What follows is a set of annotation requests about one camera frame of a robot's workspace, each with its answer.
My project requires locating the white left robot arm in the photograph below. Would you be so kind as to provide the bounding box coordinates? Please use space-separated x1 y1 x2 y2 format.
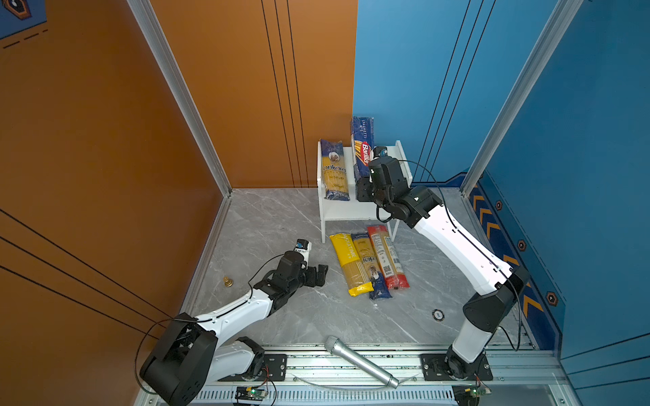
135 248 328 405

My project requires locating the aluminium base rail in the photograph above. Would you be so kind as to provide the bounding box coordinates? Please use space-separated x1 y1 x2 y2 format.
177 343 580 405

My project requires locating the red spaghetti pack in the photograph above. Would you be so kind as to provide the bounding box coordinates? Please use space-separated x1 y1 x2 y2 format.
367 225 410 289

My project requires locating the green circuit board left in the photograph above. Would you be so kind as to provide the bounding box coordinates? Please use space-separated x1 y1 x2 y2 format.
234 387 269 406

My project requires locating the blue yellow pasta bag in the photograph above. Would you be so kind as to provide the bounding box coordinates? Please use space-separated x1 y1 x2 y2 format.
320 140 350 201

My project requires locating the aluminium corner post right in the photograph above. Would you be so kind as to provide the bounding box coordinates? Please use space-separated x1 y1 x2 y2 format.
460 0 583 197

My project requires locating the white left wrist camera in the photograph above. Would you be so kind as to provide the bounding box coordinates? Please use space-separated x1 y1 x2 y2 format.
294 239 311 262

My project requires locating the circuit board right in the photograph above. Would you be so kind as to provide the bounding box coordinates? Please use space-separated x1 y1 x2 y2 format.
452 386 493 406

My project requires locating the silver microphone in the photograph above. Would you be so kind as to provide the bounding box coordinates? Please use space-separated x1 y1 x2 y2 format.
324 336 399 388

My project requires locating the dark blue Barilla spaghetti pack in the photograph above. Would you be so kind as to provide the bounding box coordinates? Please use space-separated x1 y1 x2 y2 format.
350 116 375 180

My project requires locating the aluminium corner post left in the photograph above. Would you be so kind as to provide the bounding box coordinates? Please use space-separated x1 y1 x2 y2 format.
127 0 232 198

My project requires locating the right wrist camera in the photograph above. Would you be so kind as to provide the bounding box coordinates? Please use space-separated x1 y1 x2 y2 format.
372 145 389 159

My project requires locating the aluminium corner post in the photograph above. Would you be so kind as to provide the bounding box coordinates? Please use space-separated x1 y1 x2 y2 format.
460 0 583 197
127 0 232 198

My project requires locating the white metal shelf rack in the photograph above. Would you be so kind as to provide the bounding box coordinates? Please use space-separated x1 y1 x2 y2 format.
317 140 413 244

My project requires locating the blue yellow portrait spaghetti pack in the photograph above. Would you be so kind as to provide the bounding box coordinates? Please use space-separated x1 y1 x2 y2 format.
351 233 392 300

